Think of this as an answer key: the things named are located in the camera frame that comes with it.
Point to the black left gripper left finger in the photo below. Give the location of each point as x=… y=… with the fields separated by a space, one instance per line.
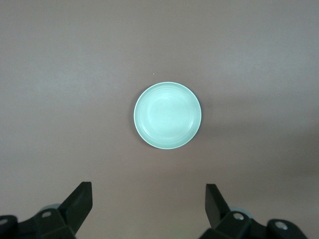
x=74 y=206

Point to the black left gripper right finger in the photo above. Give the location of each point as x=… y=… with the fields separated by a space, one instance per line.
x=219 y=211

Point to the light green round plate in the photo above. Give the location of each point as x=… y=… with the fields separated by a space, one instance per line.
x=167 y=115

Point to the brown table cloth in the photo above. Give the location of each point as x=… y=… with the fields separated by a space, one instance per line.
x=74 y=74

